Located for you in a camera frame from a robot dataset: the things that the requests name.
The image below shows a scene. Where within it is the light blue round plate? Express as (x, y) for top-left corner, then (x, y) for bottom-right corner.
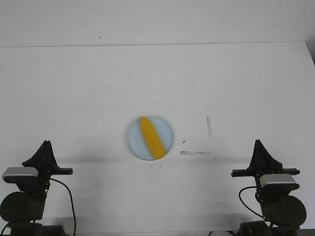
(126, 116), (174, 161)

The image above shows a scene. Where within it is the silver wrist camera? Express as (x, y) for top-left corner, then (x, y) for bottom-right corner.
(2, 167), (38, 183)
(259, 174), (300, 190)

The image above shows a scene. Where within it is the clear tape strip on table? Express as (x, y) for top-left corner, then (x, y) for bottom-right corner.
(180, 151), (211, 156)

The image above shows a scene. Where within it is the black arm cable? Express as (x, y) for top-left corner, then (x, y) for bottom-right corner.
(50, 178), (77, 236)
(238, 186), (264, 219)

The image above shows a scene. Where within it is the yellow corn cob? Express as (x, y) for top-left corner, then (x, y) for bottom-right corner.
(139, 117), (166, 159)

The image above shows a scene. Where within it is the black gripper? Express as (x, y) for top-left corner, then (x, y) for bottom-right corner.
(231, 140), (300, 177)
(22, 141), (73, 192)

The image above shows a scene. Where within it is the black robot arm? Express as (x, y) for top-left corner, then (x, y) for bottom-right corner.
(0, 141), (73, 236)
(231, 140), (307, 236)

